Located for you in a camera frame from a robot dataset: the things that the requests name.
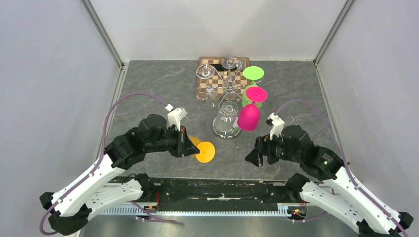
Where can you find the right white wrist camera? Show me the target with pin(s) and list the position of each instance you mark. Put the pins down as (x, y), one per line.
(276, 124)

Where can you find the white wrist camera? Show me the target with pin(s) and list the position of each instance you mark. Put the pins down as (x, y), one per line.
(175, 115)
(276, 124)

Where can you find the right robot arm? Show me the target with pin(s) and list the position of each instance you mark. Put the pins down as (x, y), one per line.
(337, 191)

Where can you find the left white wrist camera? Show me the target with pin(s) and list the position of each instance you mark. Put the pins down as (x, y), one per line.
(175, 115)

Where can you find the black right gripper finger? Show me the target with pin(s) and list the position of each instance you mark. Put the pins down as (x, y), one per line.
(261, 145)
(255, 157)

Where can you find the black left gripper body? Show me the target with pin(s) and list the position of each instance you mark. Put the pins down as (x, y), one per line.
(174, 141)

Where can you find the pink plastic wine glass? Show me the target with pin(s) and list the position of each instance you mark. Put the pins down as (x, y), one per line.
(249, 116)

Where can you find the wooden chess board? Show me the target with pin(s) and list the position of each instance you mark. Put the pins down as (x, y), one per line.
(217, 79)

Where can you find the green plastic wine glass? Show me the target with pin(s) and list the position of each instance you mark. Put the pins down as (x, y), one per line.
(255, 75)

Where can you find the orange plastic wine glass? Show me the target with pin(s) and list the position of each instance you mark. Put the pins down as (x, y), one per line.
(207, 150)

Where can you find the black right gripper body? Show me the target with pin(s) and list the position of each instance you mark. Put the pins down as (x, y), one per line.
(277, 150)

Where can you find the chrome wine glass rack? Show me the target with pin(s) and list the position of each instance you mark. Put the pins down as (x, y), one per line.
(234, 97)

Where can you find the clear ribbed wine glass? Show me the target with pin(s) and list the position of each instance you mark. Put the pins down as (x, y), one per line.
(233, 65)

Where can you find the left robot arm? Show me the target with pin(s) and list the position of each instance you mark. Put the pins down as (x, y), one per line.
(70, 209)

